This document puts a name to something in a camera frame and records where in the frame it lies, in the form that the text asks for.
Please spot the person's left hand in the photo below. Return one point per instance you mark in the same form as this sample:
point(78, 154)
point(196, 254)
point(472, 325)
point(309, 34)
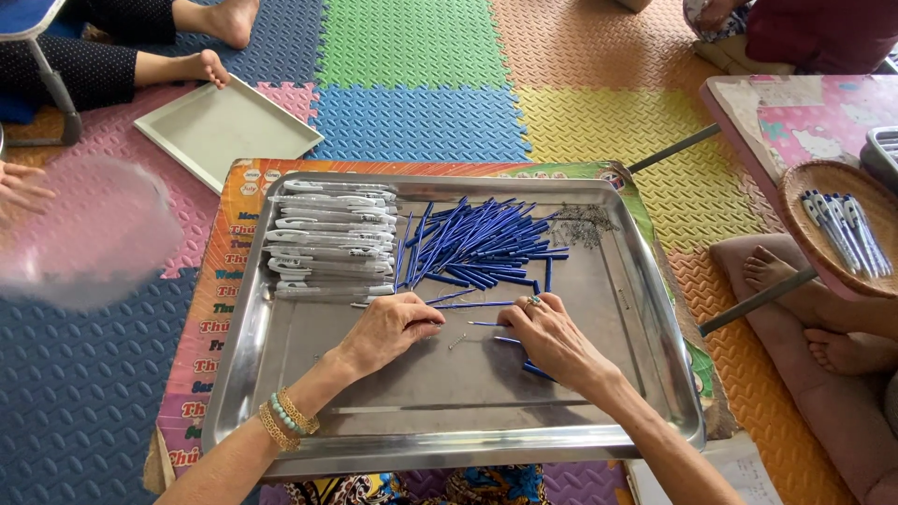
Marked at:
point(382, 329)

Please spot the person's right hand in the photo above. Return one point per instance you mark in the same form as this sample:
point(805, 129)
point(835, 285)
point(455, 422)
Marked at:
point(558, 344)

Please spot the person's right fingers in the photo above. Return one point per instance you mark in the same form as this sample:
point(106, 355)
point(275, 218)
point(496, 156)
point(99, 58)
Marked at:
point(520, 319)

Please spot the person's left fingers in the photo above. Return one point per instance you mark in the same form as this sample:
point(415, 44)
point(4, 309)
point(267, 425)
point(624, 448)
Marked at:
point(419, 319)

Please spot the blue pen tube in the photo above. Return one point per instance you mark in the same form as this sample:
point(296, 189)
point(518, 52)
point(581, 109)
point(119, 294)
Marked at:
point(540, 372)

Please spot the thin blue pen refill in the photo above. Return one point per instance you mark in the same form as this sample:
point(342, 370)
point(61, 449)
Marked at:
point(473, 305)
point(450, 296)
point(484, 323)

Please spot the single small metal spring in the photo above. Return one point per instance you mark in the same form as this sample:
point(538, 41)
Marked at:
point(457, 341)

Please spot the pile of blue pen tubes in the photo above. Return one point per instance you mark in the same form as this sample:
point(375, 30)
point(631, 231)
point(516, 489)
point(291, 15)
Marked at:
point(477, 242)

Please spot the large steel tray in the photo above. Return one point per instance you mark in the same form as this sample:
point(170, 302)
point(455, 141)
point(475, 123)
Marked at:
point(449, 414)

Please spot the heap of small metal springs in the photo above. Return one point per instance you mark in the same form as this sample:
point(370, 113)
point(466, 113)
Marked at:
point(582, 224)

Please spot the pile of white pen barrels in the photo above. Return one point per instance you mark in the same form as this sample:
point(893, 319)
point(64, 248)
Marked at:
point(330, 238)

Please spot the person's patterned clothing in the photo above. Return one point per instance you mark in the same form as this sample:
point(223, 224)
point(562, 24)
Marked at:
point(421, 487)

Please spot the colourful printed low table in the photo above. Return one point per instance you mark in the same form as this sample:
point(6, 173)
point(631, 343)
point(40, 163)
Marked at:
point(210, 329)

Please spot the white paper sheet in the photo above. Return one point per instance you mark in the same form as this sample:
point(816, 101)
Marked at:
point(729, 477)

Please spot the white plastic tray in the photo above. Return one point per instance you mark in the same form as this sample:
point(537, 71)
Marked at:
point(224, 130)

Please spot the round wicker basket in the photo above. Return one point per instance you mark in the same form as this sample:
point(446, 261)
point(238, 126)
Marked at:
point(807, 224)

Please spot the bunch of assembled white pens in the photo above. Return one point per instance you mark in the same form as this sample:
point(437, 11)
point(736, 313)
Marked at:
point(845, 228)

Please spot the pink cartoon folding table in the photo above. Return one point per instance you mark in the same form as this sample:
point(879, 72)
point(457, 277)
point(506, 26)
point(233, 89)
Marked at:
point(807, 119)

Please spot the grey plastic basket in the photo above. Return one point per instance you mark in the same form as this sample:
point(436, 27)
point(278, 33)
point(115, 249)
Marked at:
point(882, 154)

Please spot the blue folding table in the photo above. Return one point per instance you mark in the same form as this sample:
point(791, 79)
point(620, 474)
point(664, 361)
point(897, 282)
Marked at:
point(49, 70)

